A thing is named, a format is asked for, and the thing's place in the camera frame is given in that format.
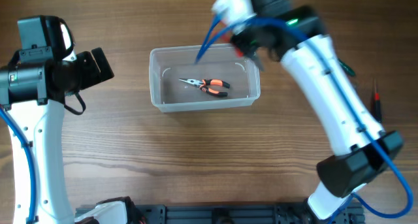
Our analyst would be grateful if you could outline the clear plastic container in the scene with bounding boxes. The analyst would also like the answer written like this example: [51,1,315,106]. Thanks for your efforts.
[149,44,261,112]

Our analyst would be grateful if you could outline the red black screwdriver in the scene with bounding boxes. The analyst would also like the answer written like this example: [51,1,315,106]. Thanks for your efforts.
[372,79,382,123]

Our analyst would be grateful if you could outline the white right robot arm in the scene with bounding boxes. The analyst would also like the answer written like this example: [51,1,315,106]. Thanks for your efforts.
[212,0,403,222]

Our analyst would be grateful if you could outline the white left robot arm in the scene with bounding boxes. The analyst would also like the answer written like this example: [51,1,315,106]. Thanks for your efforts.
[1,48,141,223]

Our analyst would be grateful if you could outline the red handled cutter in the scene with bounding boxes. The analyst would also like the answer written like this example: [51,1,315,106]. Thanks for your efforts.
[221,34,265,71]

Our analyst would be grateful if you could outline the orange black needle-nose pliers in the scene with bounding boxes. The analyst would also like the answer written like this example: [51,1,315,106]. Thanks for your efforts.
[179,78,231,97]

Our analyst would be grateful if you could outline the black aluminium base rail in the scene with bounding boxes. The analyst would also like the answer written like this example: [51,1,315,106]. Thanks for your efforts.
[74,202,365,224]

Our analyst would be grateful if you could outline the green handled screwdriver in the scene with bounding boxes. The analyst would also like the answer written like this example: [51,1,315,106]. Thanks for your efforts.
[338,59,356,77]

